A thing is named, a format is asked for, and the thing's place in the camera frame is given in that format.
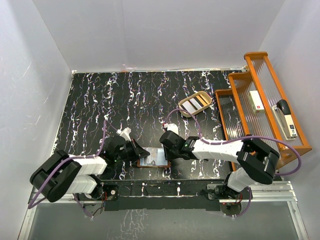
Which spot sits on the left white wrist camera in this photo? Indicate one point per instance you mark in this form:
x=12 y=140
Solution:
x=125 y=133

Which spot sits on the orange wooden tiered shelf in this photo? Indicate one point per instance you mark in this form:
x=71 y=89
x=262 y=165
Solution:
x=238 y=118

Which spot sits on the brown leather card holder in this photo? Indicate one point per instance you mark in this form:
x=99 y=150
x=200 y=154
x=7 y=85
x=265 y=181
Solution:
x=156 y=159

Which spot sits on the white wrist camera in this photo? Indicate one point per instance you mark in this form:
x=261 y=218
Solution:
x=171 y=127
x=125 y=133

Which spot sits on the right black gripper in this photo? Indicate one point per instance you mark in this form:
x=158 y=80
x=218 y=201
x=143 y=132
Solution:
x=169 y=156

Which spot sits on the stack of credit cards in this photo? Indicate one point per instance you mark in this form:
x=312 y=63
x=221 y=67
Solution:
x=195 y=103

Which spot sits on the white staple box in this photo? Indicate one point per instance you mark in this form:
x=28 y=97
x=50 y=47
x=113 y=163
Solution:
x=256 y=102

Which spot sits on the beige oval tray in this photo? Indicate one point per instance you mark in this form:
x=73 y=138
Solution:
x=186 y=113

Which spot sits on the black beige stapler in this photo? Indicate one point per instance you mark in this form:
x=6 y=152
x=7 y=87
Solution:
x=283 y=115

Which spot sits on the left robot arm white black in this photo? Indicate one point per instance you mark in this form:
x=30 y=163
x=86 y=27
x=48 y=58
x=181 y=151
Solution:
x=63 y=173

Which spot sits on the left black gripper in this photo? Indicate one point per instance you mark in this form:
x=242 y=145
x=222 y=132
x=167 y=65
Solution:
x=138 y=152

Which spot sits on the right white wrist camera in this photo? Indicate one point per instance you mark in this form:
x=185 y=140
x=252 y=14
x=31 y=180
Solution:
x=171 y=127

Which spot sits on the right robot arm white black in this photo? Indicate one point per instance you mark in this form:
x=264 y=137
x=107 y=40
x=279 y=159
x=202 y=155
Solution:
x=257 y=160

